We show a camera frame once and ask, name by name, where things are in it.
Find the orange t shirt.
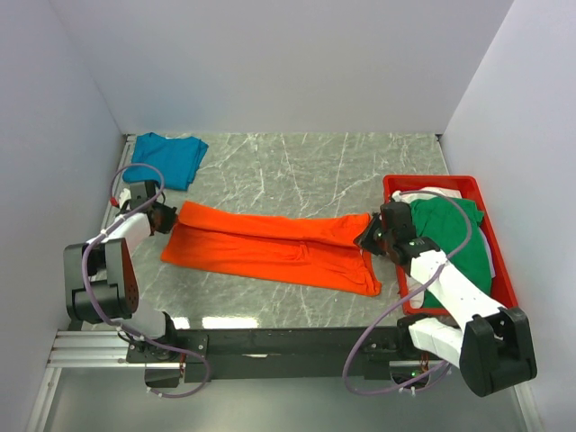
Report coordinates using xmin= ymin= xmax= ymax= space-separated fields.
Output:
xmin=161 ymin=202 xmax=382 ymax=297

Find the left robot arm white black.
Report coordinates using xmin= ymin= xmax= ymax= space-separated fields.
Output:
xmin=63 ymin=180 xmax=180 ymax=362

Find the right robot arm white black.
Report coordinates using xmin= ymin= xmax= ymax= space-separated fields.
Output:
xmin=355 ymin=202 xmax=537 ymax=397

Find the white t shirt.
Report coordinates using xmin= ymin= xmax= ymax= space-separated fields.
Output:
xmin=391 ymin=186 xmax=463 ymax=204

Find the folded blue t shirt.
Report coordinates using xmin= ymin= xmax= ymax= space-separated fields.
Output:
xmin=122 ymin=132 xmax=209 ymax=192

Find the green t shirt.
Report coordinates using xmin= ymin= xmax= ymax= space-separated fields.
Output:
xmin=409 ymin=193 xmax=492 ymax=295

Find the lavender t shirt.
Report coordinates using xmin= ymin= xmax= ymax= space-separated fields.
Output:
xmin=478 ymin=228 xmax=496 ymax=279

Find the red plastic bin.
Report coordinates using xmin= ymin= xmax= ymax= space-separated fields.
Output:
xmin=382 ymin=174 xmax=520 ymax=317

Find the black base beam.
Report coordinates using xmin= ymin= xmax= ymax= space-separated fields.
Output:
xmin=126 ymin=327 xmax=433 ymax=388

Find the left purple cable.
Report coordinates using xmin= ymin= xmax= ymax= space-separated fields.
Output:
xmin=80 ymin=164 xmax=212 ymax=400

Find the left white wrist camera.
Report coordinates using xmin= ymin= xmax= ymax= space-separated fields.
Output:
xmin=110 ymin=188 xmax=131 ymax=209

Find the aluminium frame rail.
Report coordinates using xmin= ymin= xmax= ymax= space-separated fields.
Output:
xmin=24 ymin=133 xmax=136 ymax=432

